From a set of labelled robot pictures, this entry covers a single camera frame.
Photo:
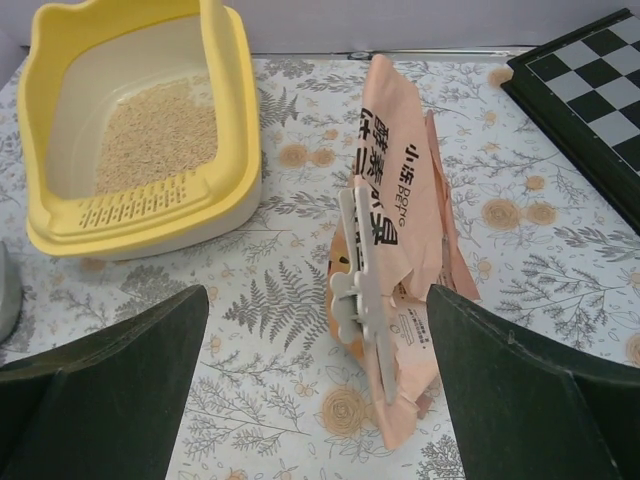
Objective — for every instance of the beige litter in box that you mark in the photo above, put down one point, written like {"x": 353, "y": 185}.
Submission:
{"x": 157, "y": 133}

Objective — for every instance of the yellow cat litter box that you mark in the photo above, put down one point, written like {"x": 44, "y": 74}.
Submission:
{"x": 87, "y": 57}

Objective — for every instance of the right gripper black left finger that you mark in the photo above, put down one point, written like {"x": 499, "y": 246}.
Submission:
{"x": 107, "y": 405}

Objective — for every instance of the pink cat litter bag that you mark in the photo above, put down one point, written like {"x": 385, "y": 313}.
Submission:
{"x": 415, "y": 241}

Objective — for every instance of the floral tablecloth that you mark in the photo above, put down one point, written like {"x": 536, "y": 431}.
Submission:
{"x": 274, "y": 396}

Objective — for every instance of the silver metal scoop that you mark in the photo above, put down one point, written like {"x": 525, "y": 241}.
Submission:
{"x": 11, "y": 291}

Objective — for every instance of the black folding chessboard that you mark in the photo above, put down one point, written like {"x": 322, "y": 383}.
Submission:
{"x": 582, "y": 91}

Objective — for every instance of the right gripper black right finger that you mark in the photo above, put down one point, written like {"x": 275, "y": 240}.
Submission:
{"x": 524, "y": 406}

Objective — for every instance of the white bag sealing clip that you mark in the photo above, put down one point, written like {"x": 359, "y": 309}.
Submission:
{"x": 357, "y": 304}

